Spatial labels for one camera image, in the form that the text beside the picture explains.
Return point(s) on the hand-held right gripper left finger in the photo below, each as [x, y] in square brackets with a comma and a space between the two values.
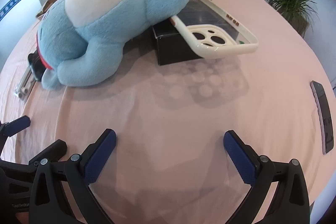
[101, 157]

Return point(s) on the small black box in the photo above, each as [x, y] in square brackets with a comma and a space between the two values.
[173, 48]

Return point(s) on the cream phone case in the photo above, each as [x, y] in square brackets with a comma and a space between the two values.
[219, 52]

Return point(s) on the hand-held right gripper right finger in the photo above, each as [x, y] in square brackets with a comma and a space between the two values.
[241, 158]

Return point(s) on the blue wall stripe sign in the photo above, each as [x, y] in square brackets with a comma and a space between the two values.
[15, 1]

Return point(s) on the purple smartphone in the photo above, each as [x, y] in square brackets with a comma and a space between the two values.
[324, 113]

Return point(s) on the small white robot toy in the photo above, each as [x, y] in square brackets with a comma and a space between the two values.
[23, 86]

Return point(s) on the blue plush toy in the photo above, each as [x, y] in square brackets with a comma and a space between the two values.
[105, 24]

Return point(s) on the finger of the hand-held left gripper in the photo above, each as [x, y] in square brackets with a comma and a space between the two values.
[18, 125]
[53, 150]

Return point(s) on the black ball toy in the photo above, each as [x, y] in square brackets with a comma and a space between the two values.
[35, 66]

